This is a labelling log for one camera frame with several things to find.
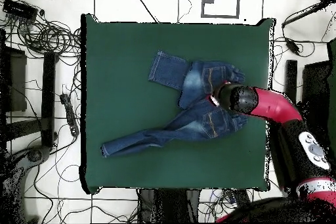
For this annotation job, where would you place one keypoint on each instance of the blue denim jeans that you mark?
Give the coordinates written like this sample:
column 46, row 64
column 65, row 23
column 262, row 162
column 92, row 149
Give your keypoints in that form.
column 194, row 124

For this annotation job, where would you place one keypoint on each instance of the black power adapter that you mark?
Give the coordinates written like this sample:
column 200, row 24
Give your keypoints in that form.
column 292, row 45

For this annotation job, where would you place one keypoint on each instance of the grey round stand foot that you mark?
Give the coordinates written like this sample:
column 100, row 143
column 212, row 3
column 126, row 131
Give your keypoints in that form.
column 36, row 154

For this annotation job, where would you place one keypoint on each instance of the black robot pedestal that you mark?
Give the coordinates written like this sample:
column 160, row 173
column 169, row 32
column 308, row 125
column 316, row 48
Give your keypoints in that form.
column 170, row 205

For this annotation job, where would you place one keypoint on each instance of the black tube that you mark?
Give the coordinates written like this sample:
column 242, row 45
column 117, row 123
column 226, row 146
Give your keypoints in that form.
column 304, row 13

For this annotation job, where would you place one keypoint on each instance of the black stand beam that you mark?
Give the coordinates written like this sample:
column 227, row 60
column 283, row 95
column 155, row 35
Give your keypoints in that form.
column 48, row 98
column 291, row 76

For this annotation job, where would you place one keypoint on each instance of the dark green table cloth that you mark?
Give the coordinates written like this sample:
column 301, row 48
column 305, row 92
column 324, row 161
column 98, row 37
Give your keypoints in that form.
column 126, row 90

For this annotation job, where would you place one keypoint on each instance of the dark flat panel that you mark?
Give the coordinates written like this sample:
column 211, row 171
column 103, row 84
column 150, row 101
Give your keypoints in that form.
column 17, row 84
column 315, row 87

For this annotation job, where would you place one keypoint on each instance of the black power strip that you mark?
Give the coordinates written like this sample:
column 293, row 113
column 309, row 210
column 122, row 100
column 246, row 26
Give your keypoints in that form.
column 69, row 113

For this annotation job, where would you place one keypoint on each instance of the black box device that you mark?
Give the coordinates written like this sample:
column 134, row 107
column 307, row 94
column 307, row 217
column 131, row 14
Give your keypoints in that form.
column 19, row 9

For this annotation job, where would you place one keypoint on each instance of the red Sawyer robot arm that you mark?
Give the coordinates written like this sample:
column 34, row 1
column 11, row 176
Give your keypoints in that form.
column 273, row 105

